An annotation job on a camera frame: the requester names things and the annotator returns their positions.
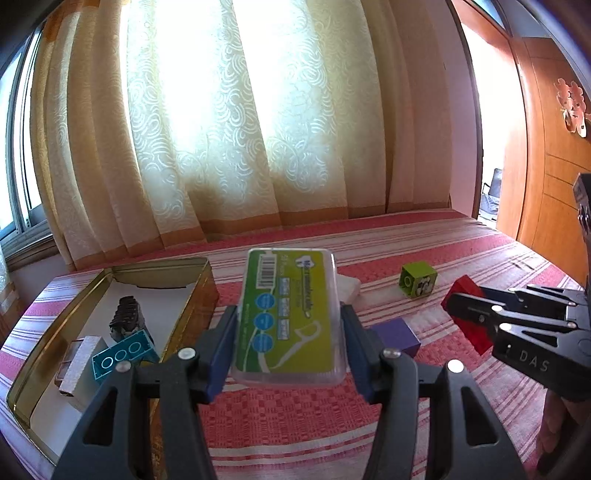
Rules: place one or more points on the cream lace side curtain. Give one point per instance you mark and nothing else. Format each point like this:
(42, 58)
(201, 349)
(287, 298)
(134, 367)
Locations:
(4, 277)

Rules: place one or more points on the clear floss pick box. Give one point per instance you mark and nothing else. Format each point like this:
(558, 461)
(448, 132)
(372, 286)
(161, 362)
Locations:
(286, 314)

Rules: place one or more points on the cream patterned curtain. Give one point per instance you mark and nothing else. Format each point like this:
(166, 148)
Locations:
(231, 138)

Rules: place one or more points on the sliding window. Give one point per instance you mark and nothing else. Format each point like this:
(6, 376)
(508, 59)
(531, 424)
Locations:
(27, 184)

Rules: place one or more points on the wooden wardrobe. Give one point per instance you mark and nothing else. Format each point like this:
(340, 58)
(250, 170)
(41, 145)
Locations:
(545, 184)

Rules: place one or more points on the black hair claw clip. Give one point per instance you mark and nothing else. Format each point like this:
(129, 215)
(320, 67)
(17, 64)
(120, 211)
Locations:
(124, 318)

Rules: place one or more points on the person's right hand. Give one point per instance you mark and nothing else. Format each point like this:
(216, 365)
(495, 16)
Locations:
(556, 424)

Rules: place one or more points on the small white box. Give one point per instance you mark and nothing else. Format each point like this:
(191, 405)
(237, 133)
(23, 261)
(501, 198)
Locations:
(85, 364)

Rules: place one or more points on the green football print block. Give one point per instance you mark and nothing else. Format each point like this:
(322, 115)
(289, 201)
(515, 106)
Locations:
(413, 279)

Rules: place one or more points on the purple building block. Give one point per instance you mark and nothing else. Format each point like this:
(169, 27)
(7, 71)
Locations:
(397, 337)

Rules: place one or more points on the red building block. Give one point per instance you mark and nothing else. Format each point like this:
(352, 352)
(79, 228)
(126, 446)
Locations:
(464, 284)

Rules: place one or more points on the teal building block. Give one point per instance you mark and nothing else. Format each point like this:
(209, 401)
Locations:
(122, 355)

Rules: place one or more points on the flower wall sticker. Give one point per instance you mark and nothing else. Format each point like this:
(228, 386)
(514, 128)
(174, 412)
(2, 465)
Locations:
(572, 99)

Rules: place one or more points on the white paper liner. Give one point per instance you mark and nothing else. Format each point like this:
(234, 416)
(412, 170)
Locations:
(152, 311)

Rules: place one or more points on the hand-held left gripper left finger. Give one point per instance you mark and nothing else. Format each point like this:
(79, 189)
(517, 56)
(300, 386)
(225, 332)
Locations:
(221, 350)

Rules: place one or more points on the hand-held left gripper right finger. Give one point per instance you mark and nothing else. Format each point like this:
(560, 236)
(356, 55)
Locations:
(358, 350)

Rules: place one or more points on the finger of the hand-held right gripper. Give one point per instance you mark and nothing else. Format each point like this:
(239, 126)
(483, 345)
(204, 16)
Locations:
(471, 309)
(545, 295)

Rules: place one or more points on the white plastic case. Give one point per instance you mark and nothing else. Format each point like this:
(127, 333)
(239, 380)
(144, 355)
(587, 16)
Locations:
(348, 288)

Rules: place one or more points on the gold tin box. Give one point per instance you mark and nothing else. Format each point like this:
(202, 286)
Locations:
(198, 295)

